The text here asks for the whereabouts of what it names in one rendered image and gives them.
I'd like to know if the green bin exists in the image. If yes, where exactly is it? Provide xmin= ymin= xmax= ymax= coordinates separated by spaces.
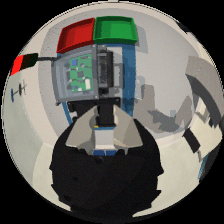
xmin=93 ymin=16 xmax=138 ymax=44

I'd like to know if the red bin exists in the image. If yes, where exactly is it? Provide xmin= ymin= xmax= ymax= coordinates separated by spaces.
xmin=56 ymin=18 xmax=95 ymax=54

